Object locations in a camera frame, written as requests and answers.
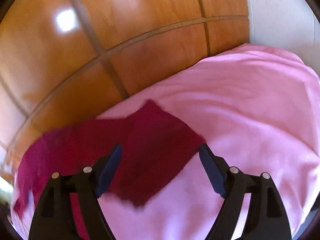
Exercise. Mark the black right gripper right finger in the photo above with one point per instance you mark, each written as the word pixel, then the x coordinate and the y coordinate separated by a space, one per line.
pixel 266 218

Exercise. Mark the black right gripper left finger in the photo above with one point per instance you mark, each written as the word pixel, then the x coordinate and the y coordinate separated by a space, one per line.
pixel 53 216

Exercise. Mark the dark red small garment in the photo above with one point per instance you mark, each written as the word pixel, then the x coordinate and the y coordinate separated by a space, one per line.
pixel 155 147

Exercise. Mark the wooden wardrobe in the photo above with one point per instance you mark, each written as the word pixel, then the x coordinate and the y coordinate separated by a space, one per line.
pixel 64 61

